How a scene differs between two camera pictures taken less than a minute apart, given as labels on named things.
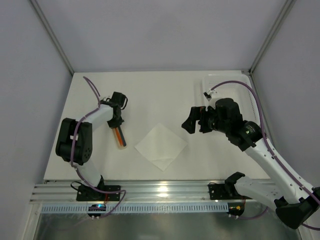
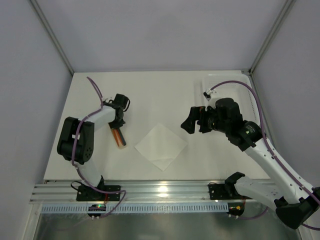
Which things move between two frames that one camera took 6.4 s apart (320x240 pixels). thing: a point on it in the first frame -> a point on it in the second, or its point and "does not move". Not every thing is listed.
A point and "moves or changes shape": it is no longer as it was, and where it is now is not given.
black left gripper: (116, 122) does not move
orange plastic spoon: (119, 136) moves or changes shape
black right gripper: (202, 120) does not move
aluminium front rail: (135, 191) does not move
